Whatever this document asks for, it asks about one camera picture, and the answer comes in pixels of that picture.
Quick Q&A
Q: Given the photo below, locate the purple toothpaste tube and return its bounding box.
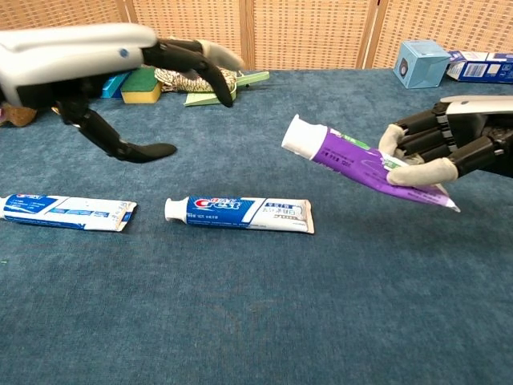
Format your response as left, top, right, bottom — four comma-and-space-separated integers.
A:
281, 114, 461, 213

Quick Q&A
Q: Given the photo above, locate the bamboo folding screen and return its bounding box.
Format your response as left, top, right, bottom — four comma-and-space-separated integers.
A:
0, 0, 513, 71

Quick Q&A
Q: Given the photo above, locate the green yellow sponge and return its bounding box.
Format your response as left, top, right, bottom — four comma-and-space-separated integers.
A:
120, 67, 164, 104

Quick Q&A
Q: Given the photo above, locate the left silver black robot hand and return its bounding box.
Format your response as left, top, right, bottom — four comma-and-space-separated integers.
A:
0, 22, 245, 164

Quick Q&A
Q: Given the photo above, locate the crumpled blue white toothpaste tube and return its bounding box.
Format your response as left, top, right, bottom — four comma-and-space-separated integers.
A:
0, 193, 138, 233

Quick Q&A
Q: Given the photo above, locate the braided rope bundle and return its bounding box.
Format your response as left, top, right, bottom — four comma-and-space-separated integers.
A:
154, 67, 237, 94

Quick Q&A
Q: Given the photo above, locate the light green dustpan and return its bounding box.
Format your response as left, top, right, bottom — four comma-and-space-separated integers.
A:
183, 71, 270, 107

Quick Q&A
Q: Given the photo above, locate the blue Crest toothpaste tube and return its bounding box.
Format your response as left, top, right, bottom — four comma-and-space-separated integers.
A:
164, 195, 315, 235

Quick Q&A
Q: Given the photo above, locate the light blue cardboard box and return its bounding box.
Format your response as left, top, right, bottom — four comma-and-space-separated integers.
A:
392, 38, 452, 89

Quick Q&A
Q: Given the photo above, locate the brown plush potato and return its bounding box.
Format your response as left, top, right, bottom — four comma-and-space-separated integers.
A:
0, 102, 38, 128

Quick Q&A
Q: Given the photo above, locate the blue toothpaste carton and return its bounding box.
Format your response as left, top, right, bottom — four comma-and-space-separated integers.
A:
446, 51, 513, 84

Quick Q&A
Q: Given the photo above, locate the blue toy building block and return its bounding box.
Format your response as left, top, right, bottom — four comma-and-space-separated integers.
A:
99, 71, 131, 99

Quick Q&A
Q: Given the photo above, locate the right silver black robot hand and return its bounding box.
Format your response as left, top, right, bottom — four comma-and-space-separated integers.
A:
378, 95, 513, 188

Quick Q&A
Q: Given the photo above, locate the blue carpet table cover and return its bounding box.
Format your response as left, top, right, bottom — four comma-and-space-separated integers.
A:
0, 67, 513, 385

